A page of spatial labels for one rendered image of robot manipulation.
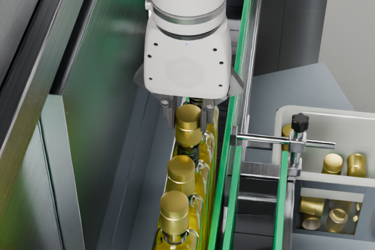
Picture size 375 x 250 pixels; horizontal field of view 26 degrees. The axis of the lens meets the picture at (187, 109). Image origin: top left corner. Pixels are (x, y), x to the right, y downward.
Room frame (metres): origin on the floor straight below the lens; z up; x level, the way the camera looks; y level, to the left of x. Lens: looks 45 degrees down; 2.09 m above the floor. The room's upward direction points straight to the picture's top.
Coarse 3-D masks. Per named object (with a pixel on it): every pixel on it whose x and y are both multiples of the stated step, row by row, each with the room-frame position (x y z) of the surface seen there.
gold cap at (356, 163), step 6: (348, 156) 1.00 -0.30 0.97; (354, 156) 0.99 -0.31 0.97; (360, 156) 0.99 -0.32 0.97; (348, 162) 0.99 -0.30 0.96; (354, 162) 0.98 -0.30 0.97; (360, 162) 0.98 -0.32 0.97; (348, 168) 0.97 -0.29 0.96; (354, 168) 0.97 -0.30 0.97; (360, 168) 0.97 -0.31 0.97; (348, 174) 0.96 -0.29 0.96; (354, 174) 0.96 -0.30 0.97; (360, 174) 0.96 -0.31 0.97
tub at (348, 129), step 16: (288, 112) 1.08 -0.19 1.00; (304, 112) 1.08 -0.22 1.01; (320, 112) 1.07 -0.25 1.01; (336, 112) 1.07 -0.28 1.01; (352, 112) 1.07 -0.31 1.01; (320, 128) 1.07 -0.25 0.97; (336, 128) 1.06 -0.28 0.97; (352, 128) 1.06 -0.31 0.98; (368, 128) 1.06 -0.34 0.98; (336, 144) 1.05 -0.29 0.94; (352, 144) 1.05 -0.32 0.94; (368, 144) 1.05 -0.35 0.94; (272, 160) 0.95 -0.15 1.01; (304, 160) 1.01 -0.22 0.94; (320, 160) 1.01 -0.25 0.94; (368, 160) 1.01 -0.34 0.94; (304, 176) 0.91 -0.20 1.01; (320, 176) 0.91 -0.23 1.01; (336, 176) 0.91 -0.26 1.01; (368, 176) 0.97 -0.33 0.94
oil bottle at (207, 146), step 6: (210, 132) 0.79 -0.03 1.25; (204, 138) 0.77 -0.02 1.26; (210, 138) 0.78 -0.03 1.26; (204, 144) 0.76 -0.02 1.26; (210, 144) 0.77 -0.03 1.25; (174, 150) 0.76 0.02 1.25; (204, 150) 0.75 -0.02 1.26; (210, 150) 0.76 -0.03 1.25; (174, 156) 0.75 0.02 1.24; (204, 156) 0.75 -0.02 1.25; (210, 156) 0.75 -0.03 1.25; (210, 162) 0.75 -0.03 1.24; (210, 168) 0.75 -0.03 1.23; (210, 174) 0.75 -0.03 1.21; (210, 180) 0.75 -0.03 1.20; (210, 186) 0.75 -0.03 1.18; (210, 192) 0.75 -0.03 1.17; (210, 198) 0.75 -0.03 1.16; (210, 204) 0.75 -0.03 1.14; (210, 210) 0.75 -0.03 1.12; (210, 216) 0.76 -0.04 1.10; (210, 222) 0.76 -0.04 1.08
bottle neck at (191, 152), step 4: (180, 148) 0.71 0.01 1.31; (184, 148) 0.71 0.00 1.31; (188, 148) 0.71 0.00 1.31; (192, 148) 0.71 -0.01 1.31; (196, 148) 0.71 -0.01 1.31; (180, 152) 0.71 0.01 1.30; (184, 152) 0.70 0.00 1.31; (188, 152) 0.70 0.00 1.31; (192, 152) 0.70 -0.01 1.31; (196, 152) 0.71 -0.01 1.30; (188, 156) 0.70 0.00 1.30; (192, 156) 0.70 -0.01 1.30; (196, 156) 0.71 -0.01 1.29; (196, 160) 0.71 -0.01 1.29; (196, 164) 0.71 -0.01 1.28; (196, 168) 0.71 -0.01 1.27
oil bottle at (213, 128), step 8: (184, 104) 0.84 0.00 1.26; (216, 112) 0.83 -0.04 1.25; (216, 120) 0.82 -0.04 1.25; (208, 128) 0.80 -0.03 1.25; (216, 128) 0.81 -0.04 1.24; (216, 136) 0.81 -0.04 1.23; (216, 144) 0.81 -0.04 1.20; (216, 152) 0.82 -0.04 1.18; (216, 160) 0.83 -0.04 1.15; (216, 168) 0.84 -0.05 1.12; (216, 176) 0.84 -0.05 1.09
